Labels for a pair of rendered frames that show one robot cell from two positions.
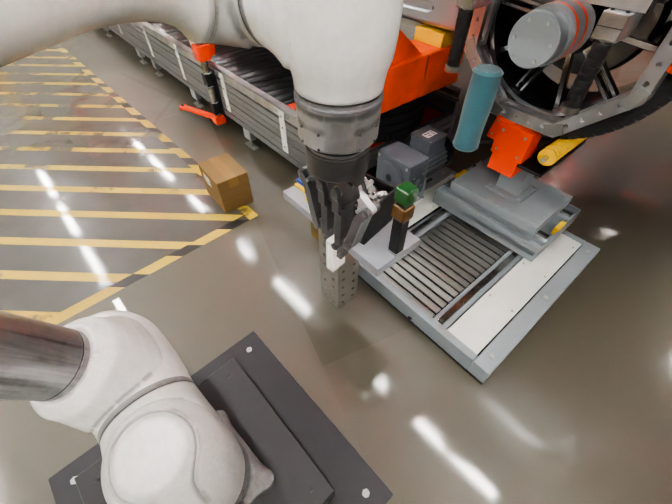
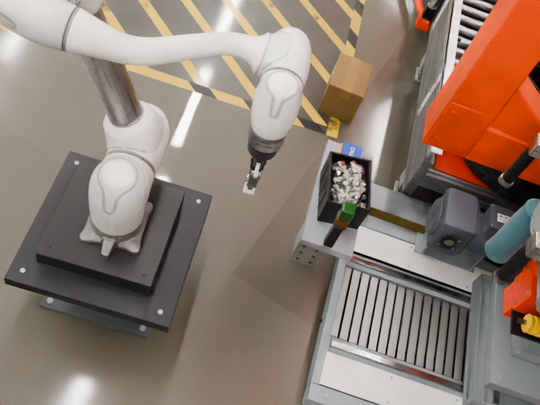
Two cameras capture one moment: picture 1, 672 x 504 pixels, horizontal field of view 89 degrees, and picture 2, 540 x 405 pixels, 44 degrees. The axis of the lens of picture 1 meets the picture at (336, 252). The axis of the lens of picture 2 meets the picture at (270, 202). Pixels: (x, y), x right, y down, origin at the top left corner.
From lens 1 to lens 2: 1.31 m
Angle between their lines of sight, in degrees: 24
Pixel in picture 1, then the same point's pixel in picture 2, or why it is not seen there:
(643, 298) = not seen: outside the picture
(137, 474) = (108, 174)
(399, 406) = (239, 346)
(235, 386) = (169, 204)
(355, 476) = (165, 302)
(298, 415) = (177, 253)
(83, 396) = (120, 133)
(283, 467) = (145, 255)
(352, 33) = (258, 119)
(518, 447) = not seen: outside the picture
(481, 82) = (522, 213)
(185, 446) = (128, 184)
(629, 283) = not seen: outside the picture
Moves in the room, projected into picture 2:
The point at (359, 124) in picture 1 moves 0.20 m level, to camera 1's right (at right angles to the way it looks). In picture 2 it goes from (259, 142) to (308, 207)
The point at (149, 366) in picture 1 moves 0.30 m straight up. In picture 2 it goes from (148, 149) to (157, 76)
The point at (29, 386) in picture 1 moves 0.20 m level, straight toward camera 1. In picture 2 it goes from (113, 113) to (120, 172)
